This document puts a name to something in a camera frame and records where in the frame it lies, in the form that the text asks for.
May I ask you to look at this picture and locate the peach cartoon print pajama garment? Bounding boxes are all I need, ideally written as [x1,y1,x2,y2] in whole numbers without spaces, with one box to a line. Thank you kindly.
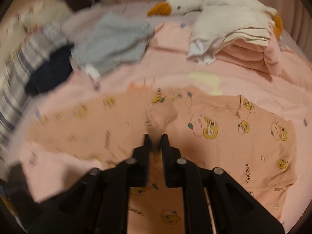
[28,87,297,219]

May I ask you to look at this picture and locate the pink folded clothes stack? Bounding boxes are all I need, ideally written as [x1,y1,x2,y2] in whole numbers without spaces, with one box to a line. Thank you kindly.
[216,35,282,76]

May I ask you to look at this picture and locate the white cream folded clothes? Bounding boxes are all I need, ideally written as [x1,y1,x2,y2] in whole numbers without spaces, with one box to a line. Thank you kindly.
[188,5,275,65]

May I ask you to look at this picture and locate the pink printed duvet cover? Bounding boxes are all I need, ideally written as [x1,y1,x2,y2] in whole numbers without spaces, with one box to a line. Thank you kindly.
[10,22,311,231]

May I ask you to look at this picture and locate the navy blue garment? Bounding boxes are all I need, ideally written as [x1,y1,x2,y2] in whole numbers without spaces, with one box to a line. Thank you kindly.
[25,43,74,97]

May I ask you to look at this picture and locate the grey small garment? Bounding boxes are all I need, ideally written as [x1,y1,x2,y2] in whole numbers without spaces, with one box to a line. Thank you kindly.
[71,13,154,75]

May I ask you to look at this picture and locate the plaid grey white pillow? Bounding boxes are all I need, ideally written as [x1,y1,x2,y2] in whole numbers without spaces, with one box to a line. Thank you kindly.
[1,22,67,147]

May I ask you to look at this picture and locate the white goose plush toy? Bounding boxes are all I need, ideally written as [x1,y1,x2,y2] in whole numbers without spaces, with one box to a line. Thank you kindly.
[146,0,284,39]

